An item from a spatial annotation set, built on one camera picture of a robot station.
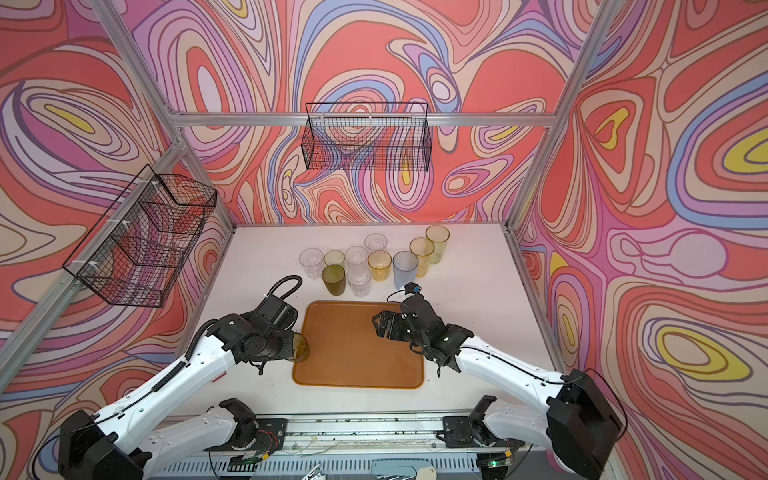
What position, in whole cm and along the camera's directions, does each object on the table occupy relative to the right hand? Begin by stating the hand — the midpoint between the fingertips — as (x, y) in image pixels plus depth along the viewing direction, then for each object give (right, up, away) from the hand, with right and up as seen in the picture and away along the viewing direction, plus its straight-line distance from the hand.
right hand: (387, 327), depth 81 cm
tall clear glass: (-10, +13, +20) cm, 26 cm away
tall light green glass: (+18, +27, +20) cm, 38 cm away
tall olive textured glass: (-18, +12, +16) cm, 26 cm away
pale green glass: (-19, +19, +22) cm, 35 cm away
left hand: (-25, -4, -2) cm, 26 cm away
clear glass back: (-4, +25, +29) cm, 39 cm away
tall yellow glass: (+12, +22, +19) cm, 32 cm away
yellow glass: (-3, +17, +22) cm, 28 cm away
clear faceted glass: (-27, +17, +23) cm, 40 cm away
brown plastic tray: (-13, -9, +7) cm, 17 cm away
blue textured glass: (+6, +17, +18) cm, 25 cm away
